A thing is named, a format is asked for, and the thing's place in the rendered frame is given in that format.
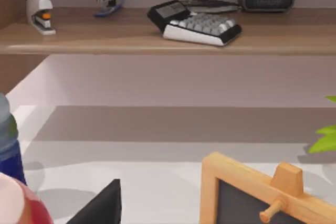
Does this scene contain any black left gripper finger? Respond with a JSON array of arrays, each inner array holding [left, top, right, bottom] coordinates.
[[66, 178, 122, 224]]

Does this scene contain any red and white can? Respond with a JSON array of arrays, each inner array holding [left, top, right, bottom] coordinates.
[[0, 173, 55, 224]]

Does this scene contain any blue bottle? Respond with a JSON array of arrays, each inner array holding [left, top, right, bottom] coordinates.
[[0, 92, 27, 186]]

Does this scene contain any wooden framed blackboard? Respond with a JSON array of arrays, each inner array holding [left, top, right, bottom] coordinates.
[[200, 151, 336, 224]]

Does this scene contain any wooden shelf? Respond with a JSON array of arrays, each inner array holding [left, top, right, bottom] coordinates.
[[0, 0, 336, 96]]

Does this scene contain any white stapler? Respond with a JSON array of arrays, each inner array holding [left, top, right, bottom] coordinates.
[[26, 0, 57, 36]]

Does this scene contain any black and white calculator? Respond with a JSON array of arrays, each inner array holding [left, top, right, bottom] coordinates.
[[146, 0, 243, 47]]

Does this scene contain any black computer mouse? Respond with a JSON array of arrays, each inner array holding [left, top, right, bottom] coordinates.
[[182, 0, 242, 15]]

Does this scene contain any green plant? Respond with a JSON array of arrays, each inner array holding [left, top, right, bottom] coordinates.
[[308, 95, 336, 154]]

